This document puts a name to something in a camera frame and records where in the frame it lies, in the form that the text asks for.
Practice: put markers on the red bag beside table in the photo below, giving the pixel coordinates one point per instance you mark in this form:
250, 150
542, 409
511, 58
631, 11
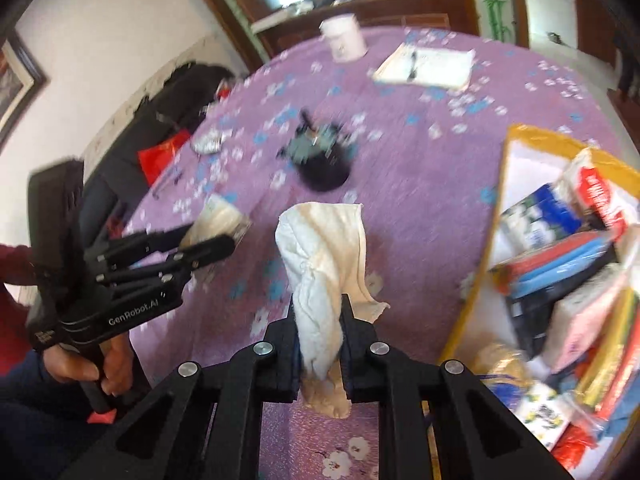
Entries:
153, 161

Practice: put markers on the pink tissue pack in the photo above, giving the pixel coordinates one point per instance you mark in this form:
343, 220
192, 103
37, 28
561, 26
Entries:
577, 318

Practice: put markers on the black plastic package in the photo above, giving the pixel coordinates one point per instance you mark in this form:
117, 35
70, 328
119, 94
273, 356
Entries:
531, 315

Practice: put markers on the black bag on chair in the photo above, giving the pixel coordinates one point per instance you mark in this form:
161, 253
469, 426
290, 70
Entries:
115, 185

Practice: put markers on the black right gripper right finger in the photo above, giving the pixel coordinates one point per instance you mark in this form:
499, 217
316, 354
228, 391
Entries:
436, 421

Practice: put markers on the white cloth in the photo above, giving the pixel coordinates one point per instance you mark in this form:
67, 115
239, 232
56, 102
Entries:
324, 250

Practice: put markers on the yellow taped white box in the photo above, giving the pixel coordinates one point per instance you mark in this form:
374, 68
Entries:
533, 157

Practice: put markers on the black pen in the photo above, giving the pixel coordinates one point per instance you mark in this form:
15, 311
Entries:
413, 66

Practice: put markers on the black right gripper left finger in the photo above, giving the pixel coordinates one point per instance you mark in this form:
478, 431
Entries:
201, 422

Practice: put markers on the blue cloth with red bag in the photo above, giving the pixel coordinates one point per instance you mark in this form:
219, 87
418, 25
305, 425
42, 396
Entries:
587, 434

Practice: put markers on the white bee-print tissue pack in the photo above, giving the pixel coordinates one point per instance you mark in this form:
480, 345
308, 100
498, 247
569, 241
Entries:
545, 413

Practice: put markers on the left hand on handle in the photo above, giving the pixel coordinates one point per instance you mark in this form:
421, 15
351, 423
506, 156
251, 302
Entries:
116, 374

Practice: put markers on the red blue sponge bag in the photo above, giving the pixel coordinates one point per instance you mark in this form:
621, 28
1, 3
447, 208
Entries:
539, 268

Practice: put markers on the framed wall picture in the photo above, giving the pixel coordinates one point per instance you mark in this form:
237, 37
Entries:
22, 79

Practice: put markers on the wooden sideboard with clutter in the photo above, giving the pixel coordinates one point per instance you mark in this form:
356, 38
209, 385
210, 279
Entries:
454, 15

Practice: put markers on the blue floral tissue pack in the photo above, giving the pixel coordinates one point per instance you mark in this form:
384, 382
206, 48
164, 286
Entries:
539, 219

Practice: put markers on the purple floral tablecloth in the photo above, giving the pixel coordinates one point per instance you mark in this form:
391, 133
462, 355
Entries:
425, 164

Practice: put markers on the colourful sponge pack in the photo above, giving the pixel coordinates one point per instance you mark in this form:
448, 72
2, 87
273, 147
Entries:
606, 377

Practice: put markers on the white plastic jar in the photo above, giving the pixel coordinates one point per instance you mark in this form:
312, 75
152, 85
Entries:
343, 35

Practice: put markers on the white paper notepad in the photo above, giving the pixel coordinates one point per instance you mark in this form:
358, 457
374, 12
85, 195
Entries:
441, 68

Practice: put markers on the red label wet wipes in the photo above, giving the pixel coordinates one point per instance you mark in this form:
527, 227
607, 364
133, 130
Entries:
585, 188

